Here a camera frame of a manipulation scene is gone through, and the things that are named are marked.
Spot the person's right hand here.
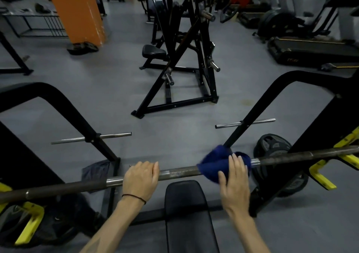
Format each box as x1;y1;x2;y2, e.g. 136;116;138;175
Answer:
218;153;251;220

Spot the person's left hand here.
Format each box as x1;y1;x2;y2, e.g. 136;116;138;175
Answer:
122;161;160;204

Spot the blue cleaning cloth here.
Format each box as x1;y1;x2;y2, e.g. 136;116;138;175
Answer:
197;144;252;184

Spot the steel barbell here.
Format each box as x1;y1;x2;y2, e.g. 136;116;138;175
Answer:
0;145;359;205

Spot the person's left forearm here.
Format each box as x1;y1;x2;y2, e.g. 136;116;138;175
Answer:
79;198;146;253

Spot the grey cloth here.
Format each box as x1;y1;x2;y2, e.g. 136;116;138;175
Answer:
81;160;110;193

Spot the black padded bench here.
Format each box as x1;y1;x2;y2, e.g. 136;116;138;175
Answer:
165;180;220;253

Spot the large black weight plate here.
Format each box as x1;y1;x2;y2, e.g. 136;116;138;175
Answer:
252;133;309;198

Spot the yellow bar hook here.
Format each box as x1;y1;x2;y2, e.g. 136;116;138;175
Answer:
0;182;45;246
309;126;359;191

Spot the black grip-hole weight plate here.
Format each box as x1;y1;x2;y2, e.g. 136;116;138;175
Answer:
33;199;82;245

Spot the black bench press rack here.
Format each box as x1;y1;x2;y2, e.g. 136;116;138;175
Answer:
0;70;359;238

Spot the black and red lever machine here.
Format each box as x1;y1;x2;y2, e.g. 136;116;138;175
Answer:
131;0;250;119

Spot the small black weight plate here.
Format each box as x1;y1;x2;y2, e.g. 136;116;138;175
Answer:
67;43;88;56
83;41;99;53

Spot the black elliptical trainer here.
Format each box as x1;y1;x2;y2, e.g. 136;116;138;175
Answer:
252;8;340;42

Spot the black squat rack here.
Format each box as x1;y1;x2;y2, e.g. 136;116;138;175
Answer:
0;31;34;76

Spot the wide orange pillar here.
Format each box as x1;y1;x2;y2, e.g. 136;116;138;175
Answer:
43;0;107;48

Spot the black hair tie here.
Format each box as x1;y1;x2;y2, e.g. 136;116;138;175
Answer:
121;193;147;205

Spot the black plate-loaded machine frame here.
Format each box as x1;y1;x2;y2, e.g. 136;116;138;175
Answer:
151;8;169;46

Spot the dark strap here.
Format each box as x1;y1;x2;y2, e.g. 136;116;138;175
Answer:
34;3;52;14

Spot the black wire frame table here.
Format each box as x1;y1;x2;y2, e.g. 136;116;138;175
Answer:
0;11;69;38

